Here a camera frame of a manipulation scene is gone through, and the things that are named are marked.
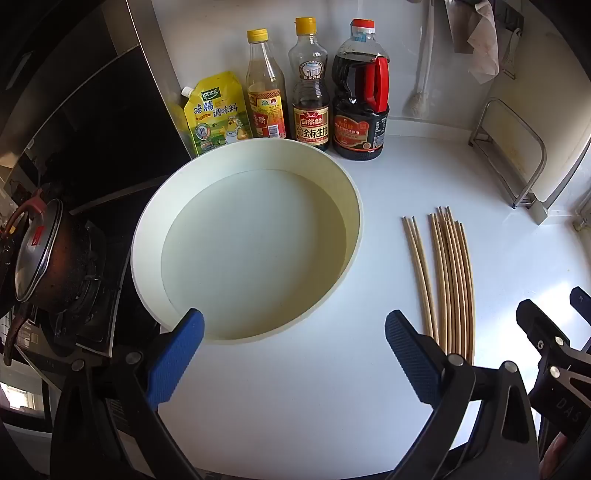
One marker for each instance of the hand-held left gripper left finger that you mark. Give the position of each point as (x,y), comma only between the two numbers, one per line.
(178,355)

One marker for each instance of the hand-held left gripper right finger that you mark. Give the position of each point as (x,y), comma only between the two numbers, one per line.
(411,355)

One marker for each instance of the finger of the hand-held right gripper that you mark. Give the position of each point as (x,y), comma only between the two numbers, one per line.
(579,297)
(535,318)

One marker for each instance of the group of wooden chopsticks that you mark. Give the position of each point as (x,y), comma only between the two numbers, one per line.
(450,277)

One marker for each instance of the white round basin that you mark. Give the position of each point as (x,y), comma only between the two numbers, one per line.
(254,254)

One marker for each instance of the person's right hand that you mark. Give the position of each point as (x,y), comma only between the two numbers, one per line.
(554,457)

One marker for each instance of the black gas stove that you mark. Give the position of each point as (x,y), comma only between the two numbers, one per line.
(92,323)

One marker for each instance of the metal cutting board rack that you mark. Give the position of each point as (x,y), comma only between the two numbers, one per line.
(527,184)

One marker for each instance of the black cooking pot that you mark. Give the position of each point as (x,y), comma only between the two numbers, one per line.
(69,267)

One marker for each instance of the white cutting board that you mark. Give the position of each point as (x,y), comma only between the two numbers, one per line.
(554,115)

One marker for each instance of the yellow seasoning pouch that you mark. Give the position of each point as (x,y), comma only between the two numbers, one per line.
(217,120)

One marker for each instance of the white dish brush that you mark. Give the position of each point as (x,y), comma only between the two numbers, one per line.
(418,106)

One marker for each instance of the dark soy sauce bottle yellow cap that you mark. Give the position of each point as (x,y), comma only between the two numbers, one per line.
(310,124)

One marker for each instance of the black range hood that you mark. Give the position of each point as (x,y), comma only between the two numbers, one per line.
(92,115)

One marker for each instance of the pale hanging cloth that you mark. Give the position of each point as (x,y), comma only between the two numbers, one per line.
(482,50)

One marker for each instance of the pale vinegar bottle yellow cap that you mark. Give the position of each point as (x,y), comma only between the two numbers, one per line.
(265,92)

